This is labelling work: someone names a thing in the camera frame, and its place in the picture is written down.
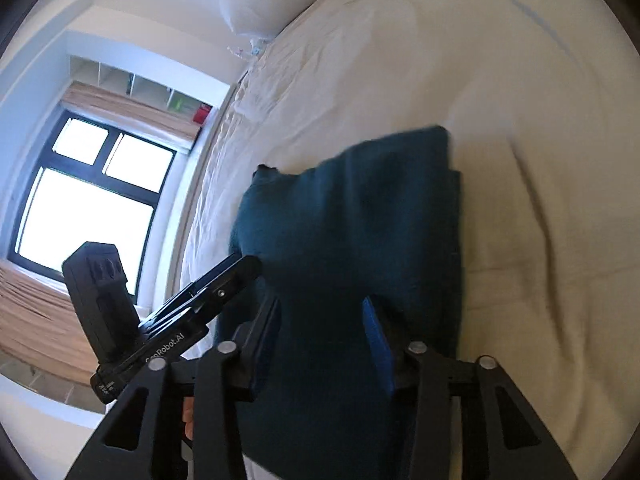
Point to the red box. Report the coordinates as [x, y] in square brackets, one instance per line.
[202, 113]

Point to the teal knit garment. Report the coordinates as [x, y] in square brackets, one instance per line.
[350, 220]

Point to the white open wall shelf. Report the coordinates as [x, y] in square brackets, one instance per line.
[125, 82]

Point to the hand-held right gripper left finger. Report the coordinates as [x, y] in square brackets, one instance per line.
[264, 355]

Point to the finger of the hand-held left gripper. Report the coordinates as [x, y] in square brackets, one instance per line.
[210, 275]
[235, 280]

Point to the bed with white sheet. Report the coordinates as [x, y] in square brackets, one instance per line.
[500, 110]

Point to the beige roller blind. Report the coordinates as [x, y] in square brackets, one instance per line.
[130, 112]
[40, 320]

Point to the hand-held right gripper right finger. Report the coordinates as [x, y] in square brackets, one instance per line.
[377, 345]

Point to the person's left hand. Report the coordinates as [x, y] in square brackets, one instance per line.
[188, 411]

